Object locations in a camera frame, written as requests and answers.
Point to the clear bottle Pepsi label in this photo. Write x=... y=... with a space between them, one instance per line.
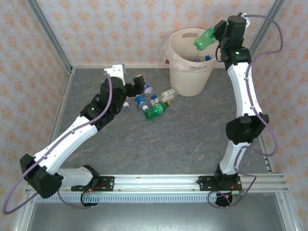
x=147 y=87

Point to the green plastic bottle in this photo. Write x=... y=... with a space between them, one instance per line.
x=203 y=41

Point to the crushed clear bottle blue cap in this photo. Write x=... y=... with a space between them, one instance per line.
x=207 y=57

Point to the green bottle yellow cap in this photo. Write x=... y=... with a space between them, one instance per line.
x=154 y=111

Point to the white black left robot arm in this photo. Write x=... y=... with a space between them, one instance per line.
x=67 y=139

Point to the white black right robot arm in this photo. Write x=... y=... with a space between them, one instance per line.
x=243 y=89

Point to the beige plastic bin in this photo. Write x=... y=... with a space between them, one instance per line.
x=187 y=81

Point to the blue label bottle white cap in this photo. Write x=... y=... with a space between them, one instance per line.
x=140 y=101

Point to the small clear bottle white cap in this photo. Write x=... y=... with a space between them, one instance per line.
x=154 y=97

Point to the clear bottle green print label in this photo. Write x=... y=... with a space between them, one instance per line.
x=168 y=92

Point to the plain clear bottle beige cap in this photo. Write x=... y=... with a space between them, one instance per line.
x=168 y=98

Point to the grey metal sheet panel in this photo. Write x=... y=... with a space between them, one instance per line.
x=156 y=216

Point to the aluminium corner post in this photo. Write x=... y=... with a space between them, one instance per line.
x=48 y=31
x=263 y=31

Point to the aluminium table back rail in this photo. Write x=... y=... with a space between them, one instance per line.
x=91 y=66

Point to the aluminium table side rail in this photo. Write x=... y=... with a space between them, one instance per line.
x=63 y=101
x=269 y=166

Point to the long aluminium base rail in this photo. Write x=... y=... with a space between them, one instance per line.
x=156 y=184

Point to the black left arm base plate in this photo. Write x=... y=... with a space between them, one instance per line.
x=108 y=184

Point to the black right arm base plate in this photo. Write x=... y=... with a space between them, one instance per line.
x=204 y=184

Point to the aluminium frame leg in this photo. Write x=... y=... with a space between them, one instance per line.
x=286 y=216
x=25 y=216

